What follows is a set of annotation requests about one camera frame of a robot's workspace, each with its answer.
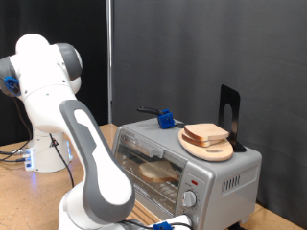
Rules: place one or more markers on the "vertical metal pole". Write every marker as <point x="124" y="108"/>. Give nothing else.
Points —
<point x="110" y="48"/>

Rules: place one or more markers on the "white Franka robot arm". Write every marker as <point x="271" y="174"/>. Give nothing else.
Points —
<point x="102" y="179"/>

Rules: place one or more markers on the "black metal bookend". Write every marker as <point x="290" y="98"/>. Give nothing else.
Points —
<point x="236" y="105"/>

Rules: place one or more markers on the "silver toaster oven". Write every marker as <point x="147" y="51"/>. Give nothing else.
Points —
<point x="230" y="198"/>

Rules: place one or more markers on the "silver oven knob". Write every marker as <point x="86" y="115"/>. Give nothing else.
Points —
<point x="189" y="198"/>

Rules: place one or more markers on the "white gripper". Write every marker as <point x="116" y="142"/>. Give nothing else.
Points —
<point x="180" y="220"/>

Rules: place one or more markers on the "white bread slice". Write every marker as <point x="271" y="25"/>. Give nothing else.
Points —
<point x="159" y="171"/>
<point x="206" y="131"/>
<point x="198" y="143"/>

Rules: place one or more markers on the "round wooden plate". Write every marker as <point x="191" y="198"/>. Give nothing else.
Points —
<point x="207" y="154"/>

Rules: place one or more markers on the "black spatula with blue block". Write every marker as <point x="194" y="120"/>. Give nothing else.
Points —
<point x="165" y="119"/>

